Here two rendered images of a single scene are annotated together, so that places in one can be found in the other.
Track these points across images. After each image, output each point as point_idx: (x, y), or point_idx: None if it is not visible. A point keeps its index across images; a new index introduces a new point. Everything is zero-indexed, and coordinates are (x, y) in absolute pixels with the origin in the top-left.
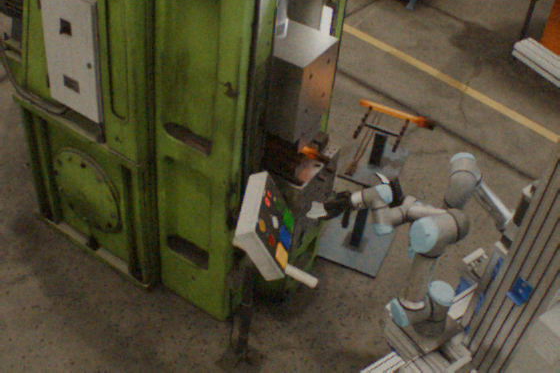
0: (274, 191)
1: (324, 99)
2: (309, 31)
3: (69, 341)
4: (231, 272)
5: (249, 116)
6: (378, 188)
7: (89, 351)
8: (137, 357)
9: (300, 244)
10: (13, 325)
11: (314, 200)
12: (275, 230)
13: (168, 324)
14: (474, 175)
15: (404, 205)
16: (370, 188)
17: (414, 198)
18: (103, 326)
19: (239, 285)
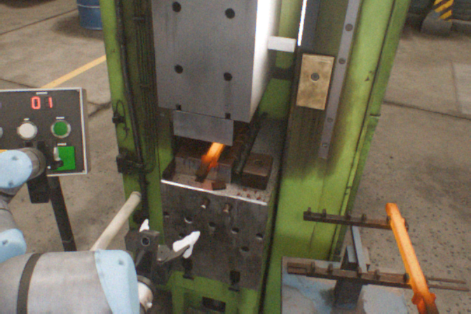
0: (70, 113)
1: (233, 90)
2: None
3: (90, 190)
4: (134, 230)
5: (117, 24)
6: (8, 151)
7: (82, 204)
8: (80, 233)
9: (193, 279)
10: (98, 160)
11: (207, 235)
12: (17, 136)
13: (123, 243)
14: (26, 303)
15: (1, 215)
16: (21, 150)
17: (139, 296)
18: (110, 204)
19: (132, 250)
